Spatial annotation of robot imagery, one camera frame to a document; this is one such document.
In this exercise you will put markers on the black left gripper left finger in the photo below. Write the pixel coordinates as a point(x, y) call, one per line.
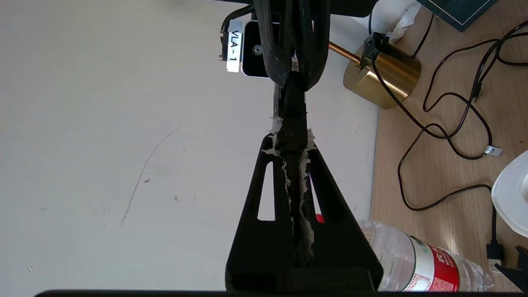
point(264, 247)

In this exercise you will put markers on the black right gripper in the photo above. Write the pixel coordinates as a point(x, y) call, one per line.
point(350, 6)

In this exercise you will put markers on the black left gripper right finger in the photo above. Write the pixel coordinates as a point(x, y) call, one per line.
point(342, 255)

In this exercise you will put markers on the small black connector front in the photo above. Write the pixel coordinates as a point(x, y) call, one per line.
point(293, 115)

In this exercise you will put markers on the clear water bottle red cap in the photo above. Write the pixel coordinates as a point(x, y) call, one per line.
point(412, 264)

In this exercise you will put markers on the brass desk lamp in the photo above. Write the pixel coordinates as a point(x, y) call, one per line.
point(383, 78)

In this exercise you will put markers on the small white object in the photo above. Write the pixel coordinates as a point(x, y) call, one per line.
point(392, 16)

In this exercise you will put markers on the dark teal paper gift bag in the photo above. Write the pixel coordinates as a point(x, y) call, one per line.
point(453, 12)

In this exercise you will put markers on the white toilet paper roll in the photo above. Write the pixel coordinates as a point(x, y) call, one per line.
point(513, 198)

